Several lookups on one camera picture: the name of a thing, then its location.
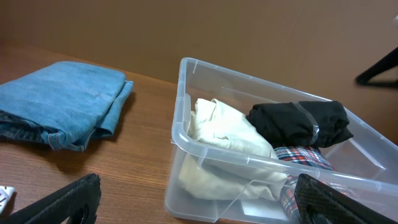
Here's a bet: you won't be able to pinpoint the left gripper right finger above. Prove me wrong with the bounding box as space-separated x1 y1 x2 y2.
294 174 397 224

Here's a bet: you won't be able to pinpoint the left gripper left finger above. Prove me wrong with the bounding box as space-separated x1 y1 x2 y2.
1 173 101 224

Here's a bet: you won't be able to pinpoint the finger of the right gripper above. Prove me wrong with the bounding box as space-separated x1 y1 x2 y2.
355 48 397 87

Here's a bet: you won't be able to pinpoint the plaid shirt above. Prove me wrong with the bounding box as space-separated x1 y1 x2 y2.
274 146 335 220

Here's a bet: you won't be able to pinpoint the black garment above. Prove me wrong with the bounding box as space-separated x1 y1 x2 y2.
246 101 353 148

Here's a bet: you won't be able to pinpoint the blue denim jeans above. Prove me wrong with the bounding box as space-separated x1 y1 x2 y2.
1 61 134 152

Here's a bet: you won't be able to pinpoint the cream cloth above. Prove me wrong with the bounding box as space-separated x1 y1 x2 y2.
178 98 287 201

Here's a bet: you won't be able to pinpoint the white t-shirt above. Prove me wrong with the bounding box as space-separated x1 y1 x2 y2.
0 185 15 213

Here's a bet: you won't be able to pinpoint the white label in bin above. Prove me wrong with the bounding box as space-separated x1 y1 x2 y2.
241 198 289 221

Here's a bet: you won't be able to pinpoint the clear plastic storage bin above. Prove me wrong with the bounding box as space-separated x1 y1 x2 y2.
165 58 397 223

